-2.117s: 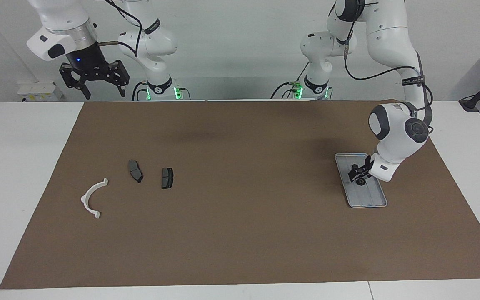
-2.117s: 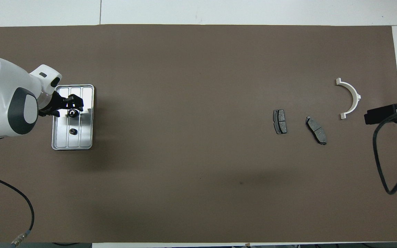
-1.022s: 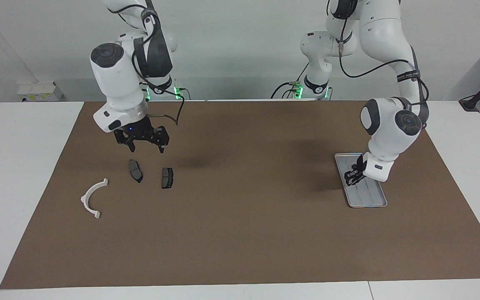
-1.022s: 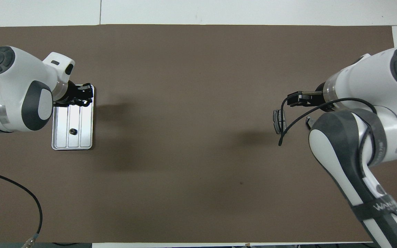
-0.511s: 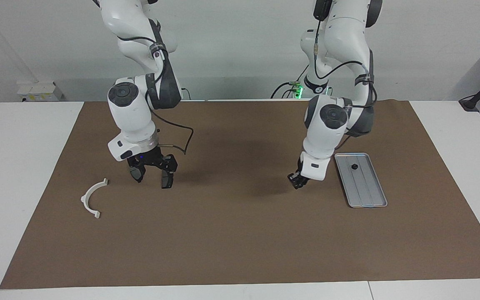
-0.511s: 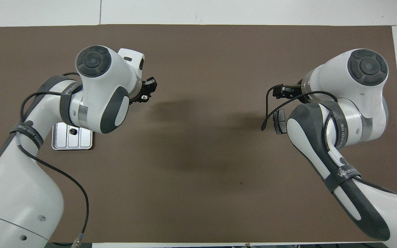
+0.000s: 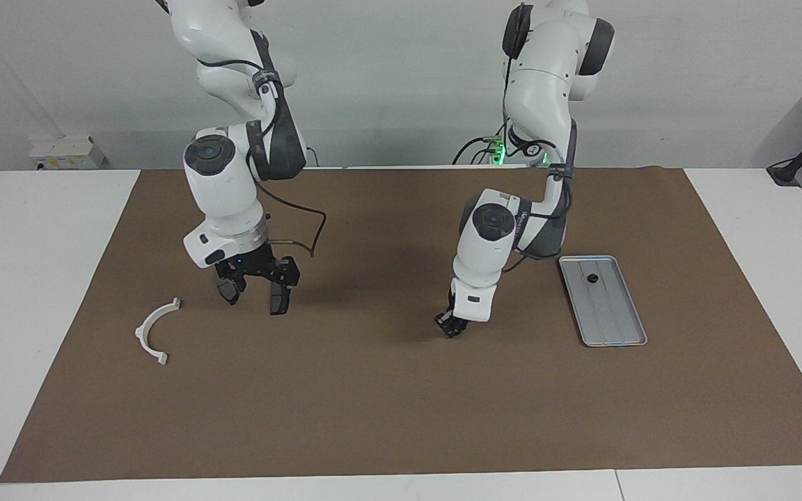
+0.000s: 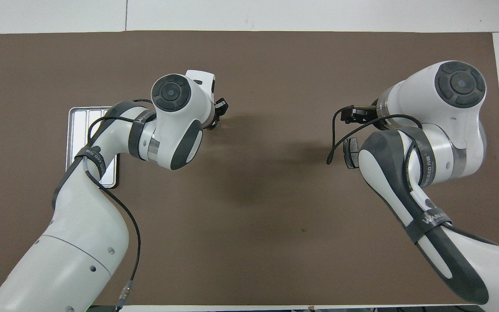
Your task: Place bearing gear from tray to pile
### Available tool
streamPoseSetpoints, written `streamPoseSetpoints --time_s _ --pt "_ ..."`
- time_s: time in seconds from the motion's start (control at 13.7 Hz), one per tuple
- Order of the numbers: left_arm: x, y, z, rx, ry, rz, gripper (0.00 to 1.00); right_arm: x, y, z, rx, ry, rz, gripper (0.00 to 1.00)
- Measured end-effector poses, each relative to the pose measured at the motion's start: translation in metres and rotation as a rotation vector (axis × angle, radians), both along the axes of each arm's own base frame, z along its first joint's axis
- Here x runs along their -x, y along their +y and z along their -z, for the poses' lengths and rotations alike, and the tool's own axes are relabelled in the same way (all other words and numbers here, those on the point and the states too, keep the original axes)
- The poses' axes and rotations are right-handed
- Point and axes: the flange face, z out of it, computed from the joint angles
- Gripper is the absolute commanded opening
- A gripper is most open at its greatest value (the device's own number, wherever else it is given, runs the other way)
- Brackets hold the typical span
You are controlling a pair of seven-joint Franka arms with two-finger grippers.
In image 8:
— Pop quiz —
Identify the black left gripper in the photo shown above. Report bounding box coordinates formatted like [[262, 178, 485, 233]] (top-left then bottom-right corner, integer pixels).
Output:
[[208, 99, 229, 130]]

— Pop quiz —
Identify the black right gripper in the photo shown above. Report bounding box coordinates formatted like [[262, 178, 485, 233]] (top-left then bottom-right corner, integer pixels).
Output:
[[340, 105, 378, 123]]

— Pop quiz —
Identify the silver metal tray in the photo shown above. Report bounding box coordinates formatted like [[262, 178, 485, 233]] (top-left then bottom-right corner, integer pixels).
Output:
[[66, 107, 120, 189]]

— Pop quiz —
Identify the short dark brake pad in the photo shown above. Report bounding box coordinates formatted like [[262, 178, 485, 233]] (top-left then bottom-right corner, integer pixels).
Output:
[[343, 137, 360, 169]]

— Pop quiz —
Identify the brown table mat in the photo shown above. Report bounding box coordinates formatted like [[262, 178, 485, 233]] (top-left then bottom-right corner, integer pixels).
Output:
[[0, 30, 499, 306]]

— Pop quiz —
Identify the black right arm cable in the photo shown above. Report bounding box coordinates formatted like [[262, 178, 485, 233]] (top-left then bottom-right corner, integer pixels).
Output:
[[327, 114, 499, 247]]

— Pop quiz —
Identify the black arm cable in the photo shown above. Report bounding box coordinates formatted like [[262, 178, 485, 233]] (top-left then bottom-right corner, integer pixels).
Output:
[[327, 114, 499, 247], [83, 99, 155, 312]]

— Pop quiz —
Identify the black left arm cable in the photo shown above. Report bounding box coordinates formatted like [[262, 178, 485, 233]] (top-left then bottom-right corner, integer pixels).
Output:
[[83, 99, 155, 312]]

